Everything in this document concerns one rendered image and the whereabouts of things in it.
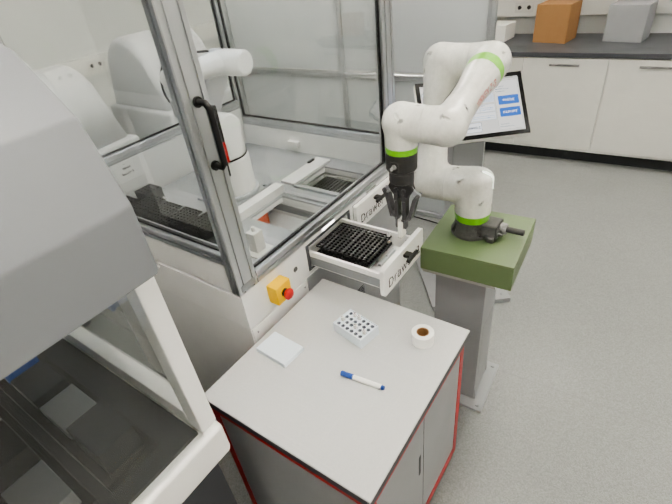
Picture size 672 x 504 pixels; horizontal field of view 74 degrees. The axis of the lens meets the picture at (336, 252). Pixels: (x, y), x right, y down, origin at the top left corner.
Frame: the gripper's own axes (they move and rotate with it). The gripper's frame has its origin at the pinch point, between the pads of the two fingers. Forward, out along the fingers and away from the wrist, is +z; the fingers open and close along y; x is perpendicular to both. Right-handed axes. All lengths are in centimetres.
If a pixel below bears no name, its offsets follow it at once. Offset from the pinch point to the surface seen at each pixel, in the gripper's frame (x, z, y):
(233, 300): -43, 13, -37
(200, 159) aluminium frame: -44, -36, -33
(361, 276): -9.2, 17.7, -10.8
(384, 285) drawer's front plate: -10.8, 16.7, -0.9
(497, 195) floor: 218, 101, -29
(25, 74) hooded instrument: -79, -65, -21
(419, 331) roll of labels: -16.7, 24.9, 14.7
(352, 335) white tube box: -29.0, 24.2, -2.2
